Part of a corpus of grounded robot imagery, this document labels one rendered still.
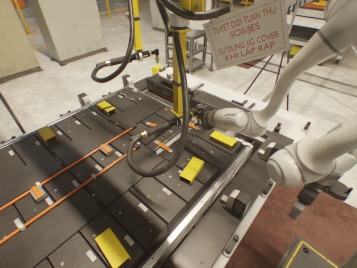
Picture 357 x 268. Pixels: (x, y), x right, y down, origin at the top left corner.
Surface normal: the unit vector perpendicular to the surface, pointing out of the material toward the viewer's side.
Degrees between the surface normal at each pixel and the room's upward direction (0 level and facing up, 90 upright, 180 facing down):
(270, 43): 90
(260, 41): 90
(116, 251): 0
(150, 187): 0
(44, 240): 0
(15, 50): 90
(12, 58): 90
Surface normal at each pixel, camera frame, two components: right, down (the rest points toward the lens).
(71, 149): 0.00, -0.76
